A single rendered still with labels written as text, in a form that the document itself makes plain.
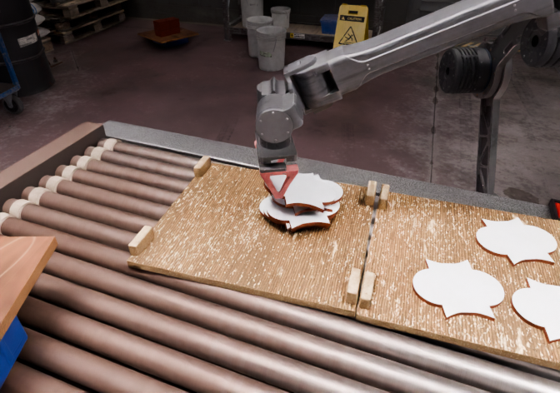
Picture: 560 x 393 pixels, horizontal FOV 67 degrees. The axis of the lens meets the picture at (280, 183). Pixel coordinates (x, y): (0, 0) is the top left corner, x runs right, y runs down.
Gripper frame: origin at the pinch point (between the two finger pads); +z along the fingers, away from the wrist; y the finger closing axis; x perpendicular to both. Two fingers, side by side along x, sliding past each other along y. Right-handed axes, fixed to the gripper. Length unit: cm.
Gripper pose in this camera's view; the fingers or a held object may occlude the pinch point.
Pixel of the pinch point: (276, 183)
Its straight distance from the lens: 81.6
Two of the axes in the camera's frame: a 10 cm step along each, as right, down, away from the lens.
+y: 1.3, 5.7, -8.1
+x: 9.9, -0.9, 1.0
